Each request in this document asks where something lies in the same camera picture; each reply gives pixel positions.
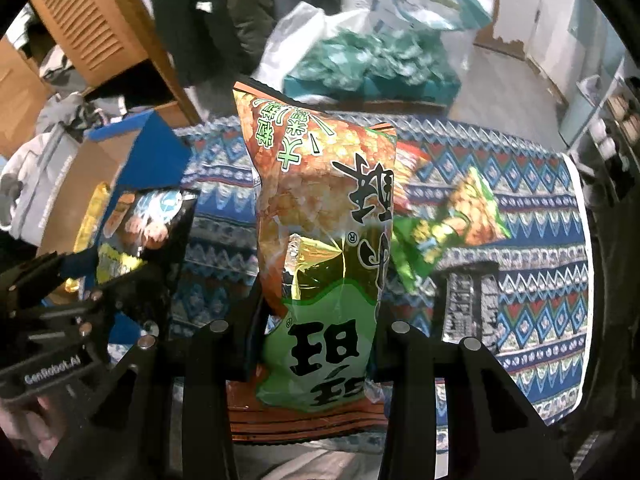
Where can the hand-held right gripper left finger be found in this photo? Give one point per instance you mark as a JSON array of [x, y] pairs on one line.
[[210, 385]]

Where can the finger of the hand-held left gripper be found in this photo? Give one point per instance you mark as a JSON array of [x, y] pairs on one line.
[[135, 292], [75, 267]]

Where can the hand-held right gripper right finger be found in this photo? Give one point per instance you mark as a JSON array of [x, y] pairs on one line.
[[425, 385]]

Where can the black snack packet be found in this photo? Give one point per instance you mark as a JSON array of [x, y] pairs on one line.
[[150, 240]]

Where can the yellow snack packet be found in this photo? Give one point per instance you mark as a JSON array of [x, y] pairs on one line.
[[92, 215]]

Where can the cardboard box with blue rim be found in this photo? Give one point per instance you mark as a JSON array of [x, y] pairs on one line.
[[70, 195]]

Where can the large orange green snack bag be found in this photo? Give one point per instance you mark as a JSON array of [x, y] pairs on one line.
[[310, 210]]

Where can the person's left hand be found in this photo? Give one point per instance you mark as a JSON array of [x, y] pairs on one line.
[[30, 425]]

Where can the grey tote bag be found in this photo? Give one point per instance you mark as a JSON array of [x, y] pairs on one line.
[[35, 195]]

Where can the orange snack packet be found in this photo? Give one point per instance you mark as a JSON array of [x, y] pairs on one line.
[[300, 425]]

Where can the green snack packet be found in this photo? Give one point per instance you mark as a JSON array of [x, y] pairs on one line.
[[480, 210], [417, 255]]

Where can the pile of grey clothes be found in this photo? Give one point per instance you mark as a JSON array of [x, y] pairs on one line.
[[70, 110]]

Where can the blue patterned tablecloth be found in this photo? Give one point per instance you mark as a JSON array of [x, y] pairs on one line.
[[530, 260]]

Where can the wooden wardrobe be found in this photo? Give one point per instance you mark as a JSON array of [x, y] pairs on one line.
[[20, 95]]

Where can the louvered wooden wardrobe door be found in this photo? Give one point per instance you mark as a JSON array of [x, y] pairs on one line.
[[90, 20]]

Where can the black hanging coat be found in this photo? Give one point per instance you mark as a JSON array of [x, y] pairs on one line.
[[210, 20]]

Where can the white plastic bag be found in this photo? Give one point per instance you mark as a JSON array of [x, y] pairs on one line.
[[295, 45]]

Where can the grey shoe rack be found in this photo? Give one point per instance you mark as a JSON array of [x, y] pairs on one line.
[[610, 130]]

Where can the green crumpled bag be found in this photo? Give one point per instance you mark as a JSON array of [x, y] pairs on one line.
[[375, 65]]

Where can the blue printed bag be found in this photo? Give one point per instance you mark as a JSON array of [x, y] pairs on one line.
[[425, 0]]

